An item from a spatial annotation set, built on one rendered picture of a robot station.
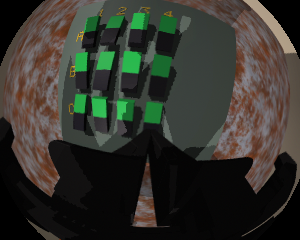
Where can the grey switch panel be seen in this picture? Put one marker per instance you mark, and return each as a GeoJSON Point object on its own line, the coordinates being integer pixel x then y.
{"type": "Point", "coordinates": [128, 65]}

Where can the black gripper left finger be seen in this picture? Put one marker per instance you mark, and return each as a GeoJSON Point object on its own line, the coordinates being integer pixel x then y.
{"type": "Point", "coordinates": [119, 171]}

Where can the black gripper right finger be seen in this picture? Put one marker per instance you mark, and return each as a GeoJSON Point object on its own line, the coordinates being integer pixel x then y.
{"type": "Point", "coordinates": [176, 176]}

